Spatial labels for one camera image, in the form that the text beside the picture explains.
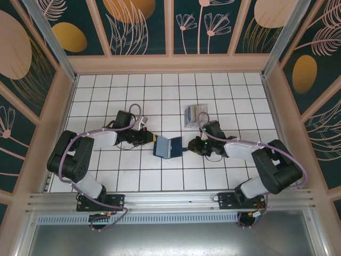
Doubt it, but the blue card holder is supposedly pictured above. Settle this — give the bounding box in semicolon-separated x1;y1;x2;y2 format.
152;135;189;160

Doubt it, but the clear acrylic card box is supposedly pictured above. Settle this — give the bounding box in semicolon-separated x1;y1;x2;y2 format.
184;103;210;129

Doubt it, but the grey metal sheet panel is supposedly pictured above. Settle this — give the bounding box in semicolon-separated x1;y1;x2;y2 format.
26;223;322;256

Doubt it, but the right gripper thin black cable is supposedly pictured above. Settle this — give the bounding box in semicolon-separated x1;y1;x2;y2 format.
204;153;224;163

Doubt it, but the gripper thin black cable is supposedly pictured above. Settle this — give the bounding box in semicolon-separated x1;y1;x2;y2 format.
204;153;224;163
113;140;147;152

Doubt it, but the left gripper thin black cable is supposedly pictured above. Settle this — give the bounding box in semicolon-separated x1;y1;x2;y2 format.
113;140;147;152

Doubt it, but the left white camera bracket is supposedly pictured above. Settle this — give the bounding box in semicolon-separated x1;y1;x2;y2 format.
137;115;149;131

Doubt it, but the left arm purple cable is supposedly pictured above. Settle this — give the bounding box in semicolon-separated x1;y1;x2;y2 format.
59;103;131;231

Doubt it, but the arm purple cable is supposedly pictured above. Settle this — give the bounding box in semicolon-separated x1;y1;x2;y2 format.
197;111;309;229
59;103;131;231

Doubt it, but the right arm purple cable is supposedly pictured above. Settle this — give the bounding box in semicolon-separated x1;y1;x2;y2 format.
197;111;309;229

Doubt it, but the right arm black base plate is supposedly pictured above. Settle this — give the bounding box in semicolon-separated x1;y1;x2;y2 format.
217;191;267;211

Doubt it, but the aluminium mounting rail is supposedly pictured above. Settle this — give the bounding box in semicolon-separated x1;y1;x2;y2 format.
25;188;317;214

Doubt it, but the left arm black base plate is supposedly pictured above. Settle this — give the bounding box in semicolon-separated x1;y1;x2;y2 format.
76;194;126;212

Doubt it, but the perforated cable tray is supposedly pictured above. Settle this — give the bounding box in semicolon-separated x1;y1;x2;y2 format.
37;213;240;225

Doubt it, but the aluminium frame post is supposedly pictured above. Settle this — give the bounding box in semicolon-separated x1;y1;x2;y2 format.
260;0;311;78
22;0;79;82

